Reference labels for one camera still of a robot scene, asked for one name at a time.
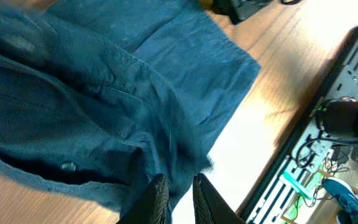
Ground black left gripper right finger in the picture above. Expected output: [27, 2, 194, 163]
[193, 173, 245, 224]

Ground blue sneaker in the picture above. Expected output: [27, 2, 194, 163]
[322, 177, 358, 224]

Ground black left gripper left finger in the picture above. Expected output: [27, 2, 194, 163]
[117, 174, 169, 224]

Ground navy blue shorts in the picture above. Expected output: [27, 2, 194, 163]
[0, 1, 260, 215]

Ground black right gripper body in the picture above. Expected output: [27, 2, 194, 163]
[213, 0, 272, 25]

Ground black aluminium mounting rail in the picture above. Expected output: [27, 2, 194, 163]
[237, 26, 358, 223]

